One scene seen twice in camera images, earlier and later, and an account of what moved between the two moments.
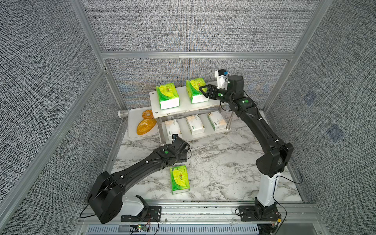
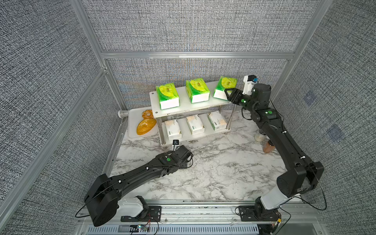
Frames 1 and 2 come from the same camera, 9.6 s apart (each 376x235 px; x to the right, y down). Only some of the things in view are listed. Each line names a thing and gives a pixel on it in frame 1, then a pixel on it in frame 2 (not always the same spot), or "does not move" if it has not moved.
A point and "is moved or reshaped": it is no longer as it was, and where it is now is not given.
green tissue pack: [179, 179] is moved or reshaped
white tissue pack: [217, 120] does not move
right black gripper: [211, 88] -> [238, 92]
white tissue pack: [195, 124] does not move
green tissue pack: [193, 90] does not move
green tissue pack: [168, 96] does not move
